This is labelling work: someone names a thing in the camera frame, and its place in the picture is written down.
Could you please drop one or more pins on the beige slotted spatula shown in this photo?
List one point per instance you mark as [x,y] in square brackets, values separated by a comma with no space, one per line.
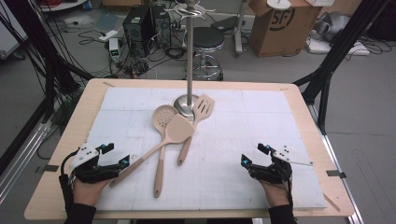
[199,118]

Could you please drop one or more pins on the black frame stand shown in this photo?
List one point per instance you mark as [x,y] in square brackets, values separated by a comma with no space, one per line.
[46,62]
[336,53]

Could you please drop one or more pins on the metal utensil stand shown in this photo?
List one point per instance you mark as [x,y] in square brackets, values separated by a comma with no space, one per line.
[189,62]

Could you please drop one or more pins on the black tape strip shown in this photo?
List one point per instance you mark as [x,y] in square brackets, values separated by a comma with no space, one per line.
[49,168]
[335,174]

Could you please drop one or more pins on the brown cardboard box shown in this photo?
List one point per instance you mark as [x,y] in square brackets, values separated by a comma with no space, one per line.
[280,37]

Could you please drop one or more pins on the white gridded mat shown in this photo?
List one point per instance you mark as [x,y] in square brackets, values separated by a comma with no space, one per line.
[224,174]

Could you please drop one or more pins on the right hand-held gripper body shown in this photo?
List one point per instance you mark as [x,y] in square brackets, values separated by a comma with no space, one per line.
[271,172]

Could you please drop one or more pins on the grey metal stand pole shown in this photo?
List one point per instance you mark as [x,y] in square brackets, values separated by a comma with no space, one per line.
[239,28]

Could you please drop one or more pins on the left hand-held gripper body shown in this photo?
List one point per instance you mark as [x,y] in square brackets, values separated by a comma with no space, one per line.
[93,174]

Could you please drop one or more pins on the white keyboard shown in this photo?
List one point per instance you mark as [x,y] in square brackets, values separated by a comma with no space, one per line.
[320,2]

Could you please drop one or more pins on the large black computer tower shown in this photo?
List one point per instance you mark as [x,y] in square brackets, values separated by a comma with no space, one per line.
[137,31]

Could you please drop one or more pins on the person's right hand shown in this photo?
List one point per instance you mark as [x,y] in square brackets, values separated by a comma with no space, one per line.
[277,194]

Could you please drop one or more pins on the small white power strip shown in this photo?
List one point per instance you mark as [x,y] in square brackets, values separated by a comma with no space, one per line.
[108,35]

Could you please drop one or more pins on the slim black computer tower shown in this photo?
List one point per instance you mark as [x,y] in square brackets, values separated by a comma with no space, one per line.
[162,25]

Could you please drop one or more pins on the beige perforated skimmer spoon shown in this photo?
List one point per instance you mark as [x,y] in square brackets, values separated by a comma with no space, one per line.
[163,116]

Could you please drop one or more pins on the grey bag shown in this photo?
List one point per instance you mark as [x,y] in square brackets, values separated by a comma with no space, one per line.
[333,25]

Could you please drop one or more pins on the white round disc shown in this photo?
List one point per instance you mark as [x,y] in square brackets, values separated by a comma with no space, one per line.
[278,3]

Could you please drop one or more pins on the black round stool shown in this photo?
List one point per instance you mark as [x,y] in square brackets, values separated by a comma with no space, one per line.
[207,37]

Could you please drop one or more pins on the long white power strip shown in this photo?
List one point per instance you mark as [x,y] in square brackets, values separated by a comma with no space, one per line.
[320,46]

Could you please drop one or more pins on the person's left hand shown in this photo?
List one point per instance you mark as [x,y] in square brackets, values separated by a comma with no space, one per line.
[87,193]

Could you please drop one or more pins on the white device with green display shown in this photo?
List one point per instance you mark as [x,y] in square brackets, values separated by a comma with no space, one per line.
[114,49]

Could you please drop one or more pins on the beige solid spatula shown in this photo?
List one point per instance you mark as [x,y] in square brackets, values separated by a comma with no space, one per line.
[179,129]

